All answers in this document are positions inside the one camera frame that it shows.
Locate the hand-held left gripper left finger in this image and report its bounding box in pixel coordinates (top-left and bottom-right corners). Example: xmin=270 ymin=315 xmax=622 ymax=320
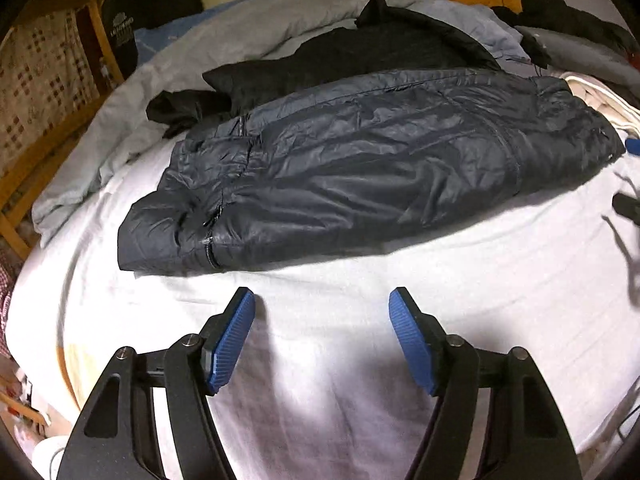
xmin=56 ymin=286 xmax=257 ymax=480

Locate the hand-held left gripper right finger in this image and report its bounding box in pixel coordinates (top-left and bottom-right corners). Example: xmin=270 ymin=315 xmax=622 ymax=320
xmin=389 ymin=287 xmax=585 ymax=480

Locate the dark puffer jacket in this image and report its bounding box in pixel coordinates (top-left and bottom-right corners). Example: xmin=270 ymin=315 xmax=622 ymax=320
xmin=117 ymin=67 xmax=627 ymax=277

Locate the pile of black clothes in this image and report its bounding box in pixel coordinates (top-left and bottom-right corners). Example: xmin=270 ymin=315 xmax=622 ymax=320
xmin=492 ymin=0 xmax=640 ymax=68

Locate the cream folded blanket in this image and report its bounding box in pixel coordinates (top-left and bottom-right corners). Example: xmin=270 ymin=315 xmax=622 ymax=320
xmin=560 ymin=72 xmax=640 ymax=141

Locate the grey shiny cloth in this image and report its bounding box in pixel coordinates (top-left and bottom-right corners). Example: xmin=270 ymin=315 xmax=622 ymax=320
xmin=515 ymin=25 xmax=640 ymax=96

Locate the white bed sheet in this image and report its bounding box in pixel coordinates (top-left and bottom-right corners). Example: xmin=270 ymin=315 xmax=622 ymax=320
xmin=5 ymin=125 xmax=640 ymax=480

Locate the white round container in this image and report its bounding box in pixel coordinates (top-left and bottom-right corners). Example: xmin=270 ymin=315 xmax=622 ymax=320
xmin=37 ymin=435 xmax=69 ymax=480

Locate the light blue cloth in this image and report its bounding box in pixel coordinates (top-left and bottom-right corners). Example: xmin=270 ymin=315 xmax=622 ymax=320
xmin=410 ymin=0 xmax=541 ymax=68

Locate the black knit garment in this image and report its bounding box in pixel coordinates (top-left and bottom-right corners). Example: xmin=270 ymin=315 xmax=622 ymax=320
xmin=146 ymin=0 xmax=503 ymax=126

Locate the grey blanket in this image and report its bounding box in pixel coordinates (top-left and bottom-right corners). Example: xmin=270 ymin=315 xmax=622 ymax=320
xmin=31 ymin=0 xmax=436 ymax=248

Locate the checked patterned cloth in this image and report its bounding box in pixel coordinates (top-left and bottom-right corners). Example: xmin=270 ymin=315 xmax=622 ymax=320
xmin=0 ymin=10 xmax=101 ymax=166

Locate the black printed bag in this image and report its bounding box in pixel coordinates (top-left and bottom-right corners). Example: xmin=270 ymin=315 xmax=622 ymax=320
xmin=100 ymin=0 xmax=203 ymax=81

